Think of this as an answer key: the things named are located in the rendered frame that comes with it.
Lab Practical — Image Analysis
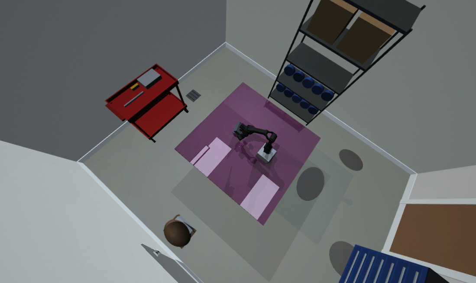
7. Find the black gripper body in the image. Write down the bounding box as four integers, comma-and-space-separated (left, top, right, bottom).
237, 131, 248, 141

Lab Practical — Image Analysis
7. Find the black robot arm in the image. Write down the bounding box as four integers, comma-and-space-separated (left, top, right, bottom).
239, 123, 277, 154

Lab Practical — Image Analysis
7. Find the grey sloped panel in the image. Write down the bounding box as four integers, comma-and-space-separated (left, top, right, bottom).
233, 122, 242, 135

